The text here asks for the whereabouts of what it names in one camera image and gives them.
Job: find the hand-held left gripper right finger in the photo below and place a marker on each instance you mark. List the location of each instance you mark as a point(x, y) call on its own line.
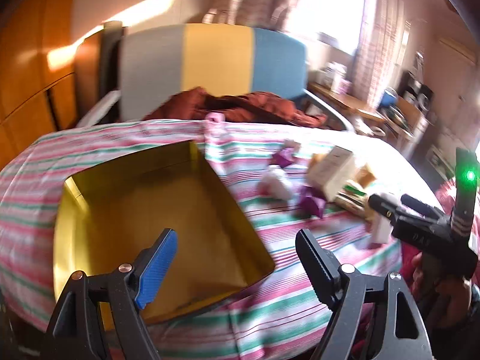
point(315, 266)

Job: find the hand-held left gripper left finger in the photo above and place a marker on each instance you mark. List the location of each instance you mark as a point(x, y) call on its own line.
point(157, 270)

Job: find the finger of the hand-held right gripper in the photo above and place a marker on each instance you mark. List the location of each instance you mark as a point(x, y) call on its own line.
point(420, 206)
point(382, 204)

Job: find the cracker packet with dark stripe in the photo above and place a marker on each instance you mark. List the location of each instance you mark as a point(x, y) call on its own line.
point(352, 198)

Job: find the yellow sponge block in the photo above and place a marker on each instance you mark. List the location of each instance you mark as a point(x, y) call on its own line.
point(365, 176)

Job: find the purple snack packet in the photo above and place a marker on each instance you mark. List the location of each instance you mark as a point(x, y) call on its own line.
point(311, 199)
point(285, 156)

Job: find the gold metal tin box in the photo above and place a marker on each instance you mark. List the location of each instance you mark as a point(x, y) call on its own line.
point(168, 202)

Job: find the pink baby bottle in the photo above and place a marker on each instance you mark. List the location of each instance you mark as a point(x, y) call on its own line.
point(215, 117)

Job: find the person's right forearm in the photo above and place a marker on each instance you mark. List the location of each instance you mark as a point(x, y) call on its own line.
point(457, 333)

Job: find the person's right hand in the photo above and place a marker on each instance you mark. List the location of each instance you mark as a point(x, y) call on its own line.
point(450, 296)

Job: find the striped pink green tablecloth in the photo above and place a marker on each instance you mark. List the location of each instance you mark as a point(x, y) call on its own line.
point(281, 307)

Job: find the small cream carton box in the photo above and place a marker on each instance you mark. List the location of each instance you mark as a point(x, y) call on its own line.
point(332, 172)

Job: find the crumpled white plastic bag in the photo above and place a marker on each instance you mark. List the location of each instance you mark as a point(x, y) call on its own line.
point(275, 185)

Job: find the blue mug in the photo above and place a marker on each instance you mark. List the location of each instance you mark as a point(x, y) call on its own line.
point(388, 97)

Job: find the wooden desk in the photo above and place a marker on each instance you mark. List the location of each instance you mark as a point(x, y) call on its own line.
point(345, 101)

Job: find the black and white appliance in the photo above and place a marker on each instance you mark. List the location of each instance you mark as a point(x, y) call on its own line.
point(416, 93)

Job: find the small pink box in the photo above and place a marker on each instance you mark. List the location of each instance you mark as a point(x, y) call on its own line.
point(345, 86)

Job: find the white medicine box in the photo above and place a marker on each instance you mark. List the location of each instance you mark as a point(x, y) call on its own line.
point(330, 73)

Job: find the brown padded jacket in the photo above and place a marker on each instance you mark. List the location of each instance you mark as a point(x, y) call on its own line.
point(243, 107)

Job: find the grey yellow blue chair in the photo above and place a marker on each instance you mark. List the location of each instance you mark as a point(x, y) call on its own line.
point(217, 56)

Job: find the orange wooden wardrobe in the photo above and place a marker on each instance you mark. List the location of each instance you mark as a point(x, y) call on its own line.
point(30, 63)

